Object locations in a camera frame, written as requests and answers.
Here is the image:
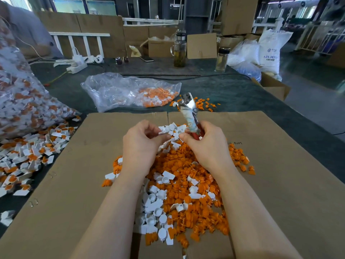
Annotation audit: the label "glass tea jar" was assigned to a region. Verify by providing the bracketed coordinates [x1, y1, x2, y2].
[170, 31, 188, 68]

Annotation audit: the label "tall brown cardboard box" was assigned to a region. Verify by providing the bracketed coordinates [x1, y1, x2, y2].
[221, 0, 259, 36]

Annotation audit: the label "open brown cardboard box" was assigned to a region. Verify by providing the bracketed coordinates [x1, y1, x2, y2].
[251, 72, 291, 101]

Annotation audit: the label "flat brown cardboard panel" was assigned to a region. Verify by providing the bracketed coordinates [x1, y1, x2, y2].
[187, 33, 218, 59]

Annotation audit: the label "white woven sack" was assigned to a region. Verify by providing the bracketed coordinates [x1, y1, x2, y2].
[258, 18, 294, 80]

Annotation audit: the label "large clear bag of seals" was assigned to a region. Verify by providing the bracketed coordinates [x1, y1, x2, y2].
[0, 16, 82, 139]

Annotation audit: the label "row of upright cardboard sheets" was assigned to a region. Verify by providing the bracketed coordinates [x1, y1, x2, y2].
[35, 12, 181, 58]

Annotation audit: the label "person's right hand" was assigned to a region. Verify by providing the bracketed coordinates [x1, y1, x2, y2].
[179, 120, 236, 176]

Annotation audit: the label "person's left hand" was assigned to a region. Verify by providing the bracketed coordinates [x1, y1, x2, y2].
[122, 119, 172, 178]

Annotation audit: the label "pile of assembled white-orange parts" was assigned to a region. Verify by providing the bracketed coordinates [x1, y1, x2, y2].
[0, 117, 82, 227]

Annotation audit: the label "person's right forearm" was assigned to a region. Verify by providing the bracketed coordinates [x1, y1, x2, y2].
[215, 169, 304, 259]

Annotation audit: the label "pile of orange and white parts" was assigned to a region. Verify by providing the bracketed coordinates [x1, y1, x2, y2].
[102, 122, 256, 248]

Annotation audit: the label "white power strip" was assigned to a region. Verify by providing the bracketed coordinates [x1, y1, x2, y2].
[53, 54, 104, 74]

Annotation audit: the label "dark steel pillar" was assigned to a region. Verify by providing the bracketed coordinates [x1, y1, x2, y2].
[184, 0, 213, 35]

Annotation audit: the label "brown cardboard sheet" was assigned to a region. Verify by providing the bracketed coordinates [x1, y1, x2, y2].
[0, 112, 170, 259]
[166, 110, 345, 259]

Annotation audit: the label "white railing frame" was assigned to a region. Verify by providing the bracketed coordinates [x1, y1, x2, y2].
[50, 32, 111, 58]

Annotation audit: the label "small clear plastic bag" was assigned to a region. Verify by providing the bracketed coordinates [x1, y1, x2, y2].
[81, 72, 182, 113]

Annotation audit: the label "person's left forearm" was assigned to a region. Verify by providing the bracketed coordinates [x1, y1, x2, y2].
[70, 172, 149, 259]

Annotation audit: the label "clear blue plastic bag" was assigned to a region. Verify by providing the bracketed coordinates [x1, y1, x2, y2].
[226, 39, 262, 82]

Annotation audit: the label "scatter of orange offcuts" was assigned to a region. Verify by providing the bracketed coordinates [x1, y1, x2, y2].
[171, 96, 221, 112]

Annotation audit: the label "white metal rack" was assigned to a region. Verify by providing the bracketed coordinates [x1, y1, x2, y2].
[295, 21, 345, 54]

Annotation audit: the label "silver red-handled pliers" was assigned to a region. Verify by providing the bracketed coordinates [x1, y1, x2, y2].
[178, 92, 203, 139]

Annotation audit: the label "open cardboard box with paper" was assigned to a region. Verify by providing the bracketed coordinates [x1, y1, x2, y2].
[140, 35, 179, 58]

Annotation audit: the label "glass bottle with black lid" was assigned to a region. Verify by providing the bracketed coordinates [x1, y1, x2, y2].
[215, 47, 231, 72]

